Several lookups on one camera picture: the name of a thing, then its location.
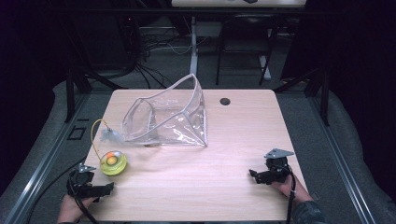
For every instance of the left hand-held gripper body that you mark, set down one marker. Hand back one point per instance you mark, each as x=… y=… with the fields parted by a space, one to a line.
x=81 y=183

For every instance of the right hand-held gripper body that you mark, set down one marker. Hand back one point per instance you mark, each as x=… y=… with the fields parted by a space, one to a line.
x=276 y=169

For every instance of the clear plastic zipper bag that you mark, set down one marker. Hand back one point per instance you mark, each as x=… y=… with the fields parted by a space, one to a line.
x=168 y=121

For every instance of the person's right hand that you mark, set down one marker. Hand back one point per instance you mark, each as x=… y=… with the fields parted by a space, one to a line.
x=291 y=190

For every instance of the person's left hand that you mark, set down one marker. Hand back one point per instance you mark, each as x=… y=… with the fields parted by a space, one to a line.
x=71 y=207

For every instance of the white desk leg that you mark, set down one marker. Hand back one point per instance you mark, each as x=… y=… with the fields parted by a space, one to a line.
x=194 y=46

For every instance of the black metal chair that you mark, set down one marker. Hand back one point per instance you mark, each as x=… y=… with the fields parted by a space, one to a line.
x=246 y=21

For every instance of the grey metal floor rail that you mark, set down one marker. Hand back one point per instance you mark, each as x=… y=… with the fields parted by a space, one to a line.
x=339 y=161
x=43 y=161

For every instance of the black metal frame stand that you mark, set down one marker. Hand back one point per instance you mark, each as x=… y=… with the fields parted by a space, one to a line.
x=322 y=93
x=73 y=87

